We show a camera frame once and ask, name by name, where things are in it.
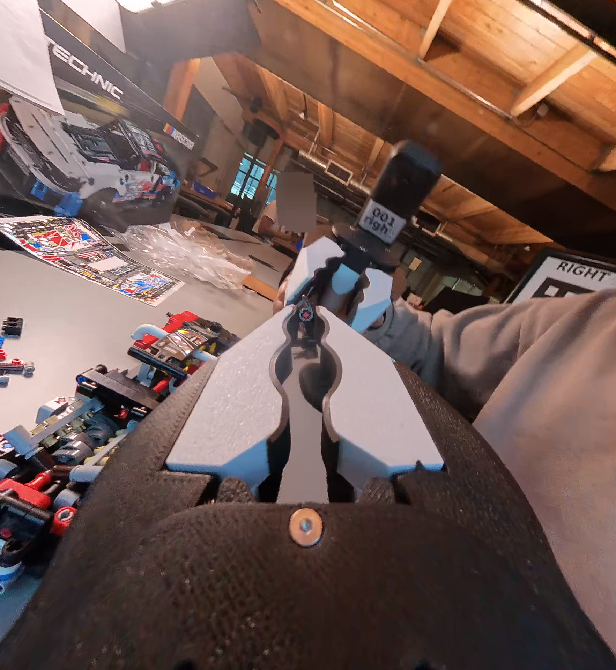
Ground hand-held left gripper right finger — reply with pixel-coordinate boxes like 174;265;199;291
314;307;446;481

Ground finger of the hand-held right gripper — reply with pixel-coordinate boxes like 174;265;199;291
330;263;395;334
284;236;346;311

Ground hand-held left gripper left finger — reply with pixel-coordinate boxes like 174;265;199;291
165;305;295;479

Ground black lego subassembly red pin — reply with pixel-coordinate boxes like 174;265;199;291
294;295;323;362

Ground holographic sticker sheet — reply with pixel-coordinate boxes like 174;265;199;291
0;215;186;308

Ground person's right forearm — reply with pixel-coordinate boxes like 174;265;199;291
373;296;528;422

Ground partly built lego car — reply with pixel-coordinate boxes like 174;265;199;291
0;310;242;596

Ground lego set box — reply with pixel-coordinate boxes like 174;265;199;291
0;10;200;235

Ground person's right hand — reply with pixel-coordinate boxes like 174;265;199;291
318;285;367;322

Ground large paned window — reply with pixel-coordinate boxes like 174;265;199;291
236;153;278;203

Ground clear plastic bags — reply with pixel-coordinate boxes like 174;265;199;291
113;220;257;292

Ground framed white sign black code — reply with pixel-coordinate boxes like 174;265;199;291
506;250;616;305

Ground person's torso beige hoodie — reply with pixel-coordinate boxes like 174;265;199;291
473;288;616;670

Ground silver ventilation duct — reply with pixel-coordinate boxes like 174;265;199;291
297;149;377;197

